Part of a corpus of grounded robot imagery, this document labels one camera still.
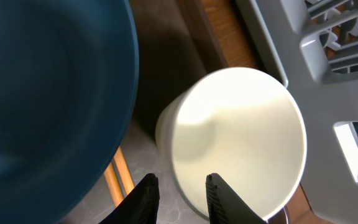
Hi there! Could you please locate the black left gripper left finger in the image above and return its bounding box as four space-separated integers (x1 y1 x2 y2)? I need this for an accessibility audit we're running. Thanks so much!
100 173 160 224

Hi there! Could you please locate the left wooden chopstick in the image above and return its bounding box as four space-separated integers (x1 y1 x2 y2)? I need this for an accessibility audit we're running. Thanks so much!
104 162 124 207

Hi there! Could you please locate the wooden chopstick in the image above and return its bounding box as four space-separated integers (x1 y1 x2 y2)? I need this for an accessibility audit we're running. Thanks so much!
104 162 124 207
114 147 135 195

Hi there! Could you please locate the right wooden chopstick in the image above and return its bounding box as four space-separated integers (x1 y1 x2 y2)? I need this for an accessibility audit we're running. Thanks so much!
114 147 135 195

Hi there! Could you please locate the dark blue plate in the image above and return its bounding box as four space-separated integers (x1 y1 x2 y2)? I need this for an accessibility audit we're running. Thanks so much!
0 0 139 223

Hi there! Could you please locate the white cup green inside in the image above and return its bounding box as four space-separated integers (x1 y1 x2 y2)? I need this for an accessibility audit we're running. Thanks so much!
155 67 307 220

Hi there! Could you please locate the brown serving tray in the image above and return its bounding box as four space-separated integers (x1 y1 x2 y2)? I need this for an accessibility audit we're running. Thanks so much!
57 0 291 224

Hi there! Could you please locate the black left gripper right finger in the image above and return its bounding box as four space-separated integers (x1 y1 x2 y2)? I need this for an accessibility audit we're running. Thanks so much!
206 173 267 224

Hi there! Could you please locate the grey dishwasher rack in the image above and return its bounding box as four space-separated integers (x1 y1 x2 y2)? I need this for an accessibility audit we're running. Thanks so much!
237 1 358 223

